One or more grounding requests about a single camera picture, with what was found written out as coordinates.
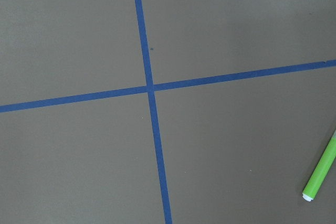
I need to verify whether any green highlighter pen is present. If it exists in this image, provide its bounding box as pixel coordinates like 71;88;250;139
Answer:
302;132;335;202

